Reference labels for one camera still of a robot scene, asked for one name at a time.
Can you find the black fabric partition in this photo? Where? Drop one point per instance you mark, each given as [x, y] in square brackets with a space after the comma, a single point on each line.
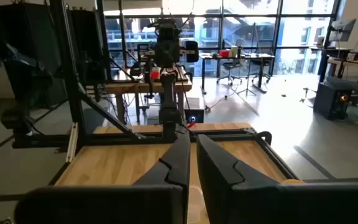
[26, 37]

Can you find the red container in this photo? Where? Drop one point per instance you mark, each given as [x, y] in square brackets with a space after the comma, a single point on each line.
[224, 53]

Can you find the wooden workbench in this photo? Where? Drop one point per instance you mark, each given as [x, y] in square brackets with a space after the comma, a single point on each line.
[129, 87]

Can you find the white cup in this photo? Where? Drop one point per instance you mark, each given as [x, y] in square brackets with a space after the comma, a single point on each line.
[234, 52]

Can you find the grey desk monitor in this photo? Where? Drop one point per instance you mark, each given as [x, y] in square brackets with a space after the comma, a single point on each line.
[342, 29]

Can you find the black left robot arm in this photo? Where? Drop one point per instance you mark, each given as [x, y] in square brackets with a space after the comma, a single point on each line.
[169, 102]

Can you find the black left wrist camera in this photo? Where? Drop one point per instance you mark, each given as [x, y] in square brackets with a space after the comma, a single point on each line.
[166, 29]

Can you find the black tripod stand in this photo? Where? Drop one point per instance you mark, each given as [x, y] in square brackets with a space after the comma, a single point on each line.
[247, 90]

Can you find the black office chair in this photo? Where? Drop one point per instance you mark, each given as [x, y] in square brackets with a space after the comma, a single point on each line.
[261, 67]
[230, 67]

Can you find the dark bulky equipment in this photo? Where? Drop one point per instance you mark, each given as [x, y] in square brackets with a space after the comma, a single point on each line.
[20, 81]

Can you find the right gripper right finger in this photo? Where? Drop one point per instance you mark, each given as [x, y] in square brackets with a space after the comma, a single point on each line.
[259, 205]

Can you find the black office desk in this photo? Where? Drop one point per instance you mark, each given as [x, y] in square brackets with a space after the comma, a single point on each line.
[247, 56]

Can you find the black computer red light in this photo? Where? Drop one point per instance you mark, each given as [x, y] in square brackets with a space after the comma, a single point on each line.
[331, 101]

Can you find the black computer blue light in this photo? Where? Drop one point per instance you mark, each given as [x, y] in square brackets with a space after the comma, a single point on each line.
[194, 112]

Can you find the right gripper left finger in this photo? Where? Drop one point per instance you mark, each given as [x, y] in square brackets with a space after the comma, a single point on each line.
[104, 205]

